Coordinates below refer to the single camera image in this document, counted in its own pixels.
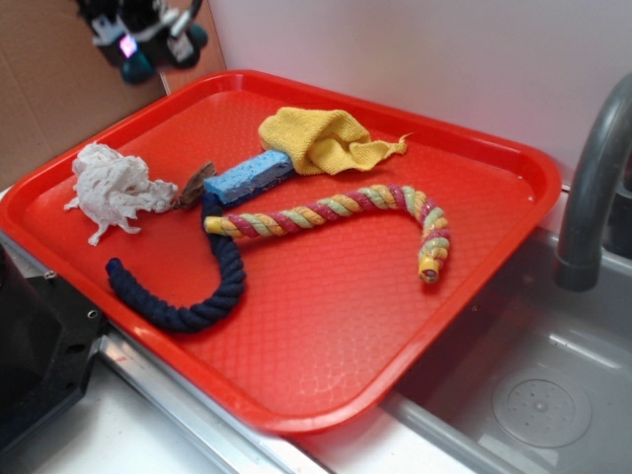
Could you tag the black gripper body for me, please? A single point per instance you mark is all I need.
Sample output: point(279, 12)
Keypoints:
point(139, 18)

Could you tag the blue sponge block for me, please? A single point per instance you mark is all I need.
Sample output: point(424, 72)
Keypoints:
point(251, 178)

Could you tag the yellow microfiber cloth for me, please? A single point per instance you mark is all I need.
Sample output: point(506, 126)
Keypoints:
point(325, 142)

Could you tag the red plastic tray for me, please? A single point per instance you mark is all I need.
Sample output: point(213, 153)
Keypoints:
point(331, 317)

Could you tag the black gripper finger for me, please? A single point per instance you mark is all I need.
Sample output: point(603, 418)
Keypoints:
point(177, 45)
point(112, 40)

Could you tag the small brown pine cone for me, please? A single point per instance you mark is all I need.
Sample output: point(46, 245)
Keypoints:
point(194, 188)

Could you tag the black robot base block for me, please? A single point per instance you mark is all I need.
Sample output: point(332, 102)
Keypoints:
point(50, 333)

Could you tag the crumpled white paper towel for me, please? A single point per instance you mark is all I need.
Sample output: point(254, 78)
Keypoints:
point(112, 188)

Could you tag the brown cardboard panel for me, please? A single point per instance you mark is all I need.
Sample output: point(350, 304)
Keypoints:
point(57, 90)

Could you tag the grey sink faucet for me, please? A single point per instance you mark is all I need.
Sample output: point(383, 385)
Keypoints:
point(597, 215)

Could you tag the dark green plastic pickle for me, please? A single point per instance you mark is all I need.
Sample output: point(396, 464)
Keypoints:
point(142, 65)

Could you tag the grey plastic sink basin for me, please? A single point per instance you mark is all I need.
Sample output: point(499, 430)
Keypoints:
point(530, 377)

